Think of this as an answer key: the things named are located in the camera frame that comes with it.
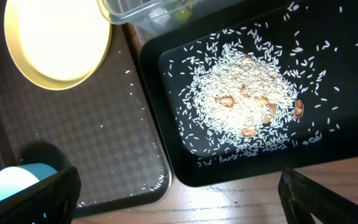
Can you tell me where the light blue bowl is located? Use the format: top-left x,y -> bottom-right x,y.
0,163 -> 57,201

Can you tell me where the yellow plate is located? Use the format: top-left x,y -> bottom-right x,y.
4,0 -> 112,90

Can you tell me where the black waste tray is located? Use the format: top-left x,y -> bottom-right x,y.
139,0 -> 358,187

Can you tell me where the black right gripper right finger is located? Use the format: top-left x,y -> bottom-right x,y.
278,168 -> 358,224

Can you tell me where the spilled rice pile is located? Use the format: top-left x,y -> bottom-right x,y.
163,1 -> 358,167

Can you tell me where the green orange snack wrapper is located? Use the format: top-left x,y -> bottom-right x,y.
168,0 -> 196,23

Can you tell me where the clear plastic bin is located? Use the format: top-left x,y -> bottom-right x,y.
97,0 -> 240,35

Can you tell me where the white napkin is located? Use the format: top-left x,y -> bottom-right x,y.
148,7 -> 171,27

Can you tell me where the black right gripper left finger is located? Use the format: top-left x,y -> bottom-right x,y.
0,166 -> 81,224

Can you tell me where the dark brown serving tray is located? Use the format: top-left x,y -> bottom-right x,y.
0,1 -> 171,217

